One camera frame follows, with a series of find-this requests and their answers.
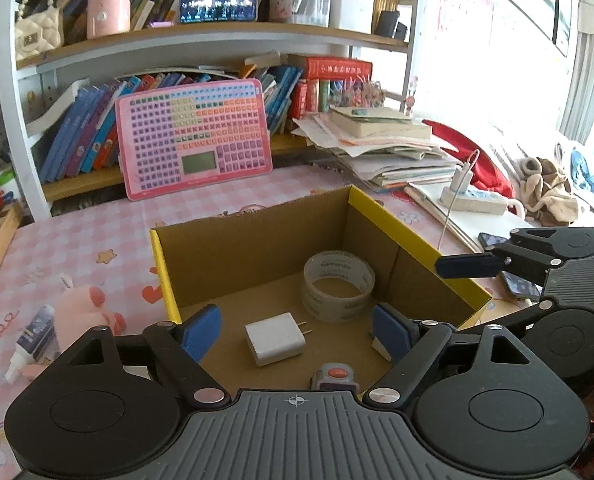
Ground white charging adapter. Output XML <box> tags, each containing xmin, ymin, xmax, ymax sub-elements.
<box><xmin>451</xmin><ymin>167</ymin><xmax>474</xmax><ymax>192</ymax></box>

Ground white cable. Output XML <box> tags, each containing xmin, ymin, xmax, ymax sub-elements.
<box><xmin>437</xmin><ymin>149</ymin><xmax>480</xmax><ymax>256</ymax></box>

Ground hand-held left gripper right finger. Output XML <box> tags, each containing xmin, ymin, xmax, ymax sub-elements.
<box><xmin>361</xmin><ymin>304</ymin><xmax>545</xmax><ymax>408</ymax></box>

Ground stack of papers and books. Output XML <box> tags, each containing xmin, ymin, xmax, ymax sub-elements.
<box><xmin>291</xmin><ymin>105</ymin><xmax>465</xmax><ymax>195</ymax></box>

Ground row of blue books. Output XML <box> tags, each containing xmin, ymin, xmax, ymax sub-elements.
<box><xmin>39</xmin><ymin>74</ymin><xmax>213</xmax><ymax>185</ymax></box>

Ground beige plush clothing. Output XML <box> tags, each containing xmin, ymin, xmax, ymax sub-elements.
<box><xmin>520</xmin><ymin>156</ymin><xmax>579</xmax><ymax>227</ymax></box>

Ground glossy rectangular case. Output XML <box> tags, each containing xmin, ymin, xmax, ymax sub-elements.
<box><xmin>179</xmin><ymin>0</ymin><xmax>259</xmax><ymax>24</ymax></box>

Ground black box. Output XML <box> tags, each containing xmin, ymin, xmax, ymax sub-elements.
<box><xmin>376</xmin><ymin>9</ymin><xmax>409</xmax><ymax>41</ymax></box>

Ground pink toy keyboard tablet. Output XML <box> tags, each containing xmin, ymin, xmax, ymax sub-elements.
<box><xmin>114</xmin><ymin>79</ymin><xmax>273</xmax><ymax>202</ymax></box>

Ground pink wall poster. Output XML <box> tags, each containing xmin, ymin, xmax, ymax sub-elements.
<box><xmin>439</xmin><ymin>0</ymin><xmax>495</xmax><ymax>46</ymax></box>

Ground leaning blue books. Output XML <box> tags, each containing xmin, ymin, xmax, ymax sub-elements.
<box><xmin>259</xmin><ymin>65</ymin><xmax>305</xmax><ymax>136</ymax></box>

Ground smartphone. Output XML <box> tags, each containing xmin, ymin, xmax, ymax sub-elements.
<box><xmin>478</xmin><ymin>232</ymin><xmax>544</xmax><ymax>302</ymax></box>

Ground white blue tube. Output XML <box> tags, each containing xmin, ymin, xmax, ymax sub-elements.
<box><xmin>4</xmin><ymin>305</ymin><xmax>60</xmax><ymax>386</ymax></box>

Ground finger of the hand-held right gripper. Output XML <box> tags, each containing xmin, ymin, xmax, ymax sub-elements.
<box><xmin>454</xmin><ymin>297</ymin><xmax>553</xmax><ymax>335</ymax></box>
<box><xmin>436</xmin><ymin>227</ymin><xmax>565</xmax><ymax>286</ymax></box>

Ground white paper sheets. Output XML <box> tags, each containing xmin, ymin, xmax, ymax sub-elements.
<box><xmin>404</xmin><ymin>185</ymin><xmax>535</xmax><ymax>253</ymax></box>

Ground white bookshelf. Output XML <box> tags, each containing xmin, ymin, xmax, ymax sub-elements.
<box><xmin>0</xmin><ymin>0</ymin><xmax>420</xmax><ymax>221</ymax></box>

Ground grey curtain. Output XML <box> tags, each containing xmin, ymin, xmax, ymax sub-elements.
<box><xmin>557</xmin><ymin>0</ymin><xmax>594</xmax><ymax>148</ymax></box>

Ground red standing books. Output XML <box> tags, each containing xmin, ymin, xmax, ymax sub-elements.
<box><xmin>289</xmin><ymin>79</ymin><xmax>338</xmax><ymax>121</ymax></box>

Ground pink plush pig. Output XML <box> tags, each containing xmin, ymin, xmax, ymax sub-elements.
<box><xmin>21</xmin><ymin>274</ymin><xmax>128</xmax><ymax>381</ymax></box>

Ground red cloth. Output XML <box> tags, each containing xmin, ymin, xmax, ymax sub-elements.
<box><xmin>421</xmin><ymin>119</ymin><xmax>519</xmax><ymax>202</ymax></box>

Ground white charger plug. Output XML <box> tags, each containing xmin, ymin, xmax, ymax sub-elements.
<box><xmin>244</xmin><ymin>312</ymin><xmax>309</xmax><ymax>368</ymax></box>

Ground white pen holder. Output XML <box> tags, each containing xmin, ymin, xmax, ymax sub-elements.
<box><xmin>328</xmin><ymin>0</ymin><xmax>376</xmax><ymax>31</ymax></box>

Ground thick red book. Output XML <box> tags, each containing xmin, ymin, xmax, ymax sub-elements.
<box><xmin>287</xmin><ymin>55</ymin><xmax>374</xmax><ymax>81</ymax></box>

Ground beige pearl handbag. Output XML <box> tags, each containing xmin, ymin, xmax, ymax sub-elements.
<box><xmin>14</xmin><ymin>0</ymin><xmax>66</xmax><ymax>61</ymax></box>

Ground small counter with orange button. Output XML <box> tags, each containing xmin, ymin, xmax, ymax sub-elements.
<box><xmin>311</xmin><ymin>362</ymin><xmax>360</xmax><ymax>392</ymax></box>

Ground white power strip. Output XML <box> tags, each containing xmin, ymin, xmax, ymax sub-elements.
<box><xmin>439</xmin><ymin>184</ymin><xmax>509</xmax><ymax>217</ymax></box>

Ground blue cloth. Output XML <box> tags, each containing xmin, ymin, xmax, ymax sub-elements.
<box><xmin>571</xmin><ymin>149</ymin><xmax>594</xmax><ymax>197</ymax></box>

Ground yellow cardboard box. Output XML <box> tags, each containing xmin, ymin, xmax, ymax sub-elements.
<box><xmin>149</xmin><ymin>185</ymin><xmax>493</xmax><ymax>392</ymax></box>

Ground colourful acrylic figures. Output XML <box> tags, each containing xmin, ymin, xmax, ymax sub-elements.
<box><xmin>333</xmin><ymin>77</ymin><xmax>389</xmax><ymax>107</ymax></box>

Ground small figure stand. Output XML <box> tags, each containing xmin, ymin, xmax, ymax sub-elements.
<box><xmin>404</xmin><ymin>76</ymin><xmax>420</xmax><ymax>116</ymax></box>

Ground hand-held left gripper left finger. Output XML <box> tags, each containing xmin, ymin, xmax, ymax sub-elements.
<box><xmin>52</xmin><ymin>304</ymin><xmax>232</xmax><ymax>408</ymax></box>

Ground clear tape roll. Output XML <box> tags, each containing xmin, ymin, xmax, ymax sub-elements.
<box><xmin>302</xmin><ymin>249</ymin><xmax>376</xmax><ymax>323</ymax></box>

